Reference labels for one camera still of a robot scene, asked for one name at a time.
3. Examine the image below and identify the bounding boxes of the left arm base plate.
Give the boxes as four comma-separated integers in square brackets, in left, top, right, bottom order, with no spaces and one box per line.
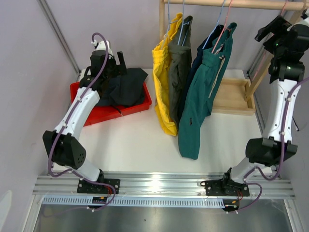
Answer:
[77,178,121,194]

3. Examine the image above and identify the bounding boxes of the pink hanger of teal shorts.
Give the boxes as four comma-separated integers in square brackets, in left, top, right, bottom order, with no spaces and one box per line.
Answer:
[211,0,233,54]

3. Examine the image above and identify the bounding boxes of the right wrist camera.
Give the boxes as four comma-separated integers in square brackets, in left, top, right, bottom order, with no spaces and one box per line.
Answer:
[287,9,309,31]

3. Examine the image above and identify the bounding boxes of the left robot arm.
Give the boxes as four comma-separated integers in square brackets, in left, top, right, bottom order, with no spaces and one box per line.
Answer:
[42,50,127,193]

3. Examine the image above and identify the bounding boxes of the wooden clothes rack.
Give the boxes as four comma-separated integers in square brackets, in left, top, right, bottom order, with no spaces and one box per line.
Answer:
[159,0,309,116]

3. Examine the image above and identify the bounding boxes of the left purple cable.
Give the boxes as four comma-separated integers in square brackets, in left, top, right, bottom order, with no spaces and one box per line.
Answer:
[41,32,116,218]

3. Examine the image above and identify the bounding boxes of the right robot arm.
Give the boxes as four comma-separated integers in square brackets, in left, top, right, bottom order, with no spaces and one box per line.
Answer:
[220,10,309,195]

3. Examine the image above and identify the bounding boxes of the yellow shorts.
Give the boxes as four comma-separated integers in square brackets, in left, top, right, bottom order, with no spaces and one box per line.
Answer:
[152,13,183,136]

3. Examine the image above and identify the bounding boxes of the aluminium rail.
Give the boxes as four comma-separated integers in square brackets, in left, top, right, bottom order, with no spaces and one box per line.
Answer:
[32,172,295,200]

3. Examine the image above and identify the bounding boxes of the blue hanger of yellow shorts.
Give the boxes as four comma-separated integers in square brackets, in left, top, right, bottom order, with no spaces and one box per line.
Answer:
[158,0,183,50]

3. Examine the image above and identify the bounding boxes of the blue hanger of olive shorts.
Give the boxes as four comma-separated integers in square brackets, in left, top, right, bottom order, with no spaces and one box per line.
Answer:
[177,0,192,46]

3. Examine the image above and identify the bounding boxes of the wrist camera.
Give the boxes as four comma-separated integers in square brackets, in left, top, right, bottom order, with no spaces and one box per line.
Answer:
[91,40,114,58]
[287,9,309,31]

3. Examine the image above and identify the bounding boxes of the slotted cable duct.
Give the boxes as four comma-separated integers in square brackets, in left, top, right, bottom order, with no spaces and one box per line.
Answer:
[42,195,225,208]

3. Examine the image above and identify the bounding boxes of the navy blue shorts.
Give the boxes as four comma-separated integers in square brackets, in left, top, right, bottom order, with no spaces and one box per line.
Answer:
[178,25,224,119]

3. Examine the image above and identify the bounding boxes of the olive green shorts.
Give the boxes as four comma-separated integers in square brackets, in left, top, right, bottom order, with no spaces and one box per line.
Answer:
[168,17,193,125]

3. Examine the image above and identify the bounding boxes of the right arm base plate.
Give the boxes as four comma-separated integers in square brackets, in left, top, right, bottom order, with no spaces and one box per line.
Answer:
[200,179,250,197]

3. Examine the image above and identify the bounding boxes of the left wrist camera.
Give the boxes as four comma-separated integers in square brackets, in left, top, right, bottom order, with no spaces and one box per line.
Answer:
[91,40,114,58]

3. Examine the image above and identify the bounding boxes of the teal green shorts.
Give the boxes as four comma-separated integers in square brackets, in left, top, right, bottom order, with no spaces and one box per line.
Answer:
[178,22,237,160]

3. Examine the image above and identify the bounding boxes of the blue hanger of navy shorts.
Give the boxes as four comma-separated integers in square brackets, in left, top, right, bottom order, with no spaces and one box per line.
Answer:
[202,0,226,49]

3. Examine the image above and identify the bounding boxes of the dark grey shorts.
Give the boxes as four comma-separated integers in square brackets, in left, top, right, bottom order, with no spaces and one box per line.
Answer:
[96,68,148,107]

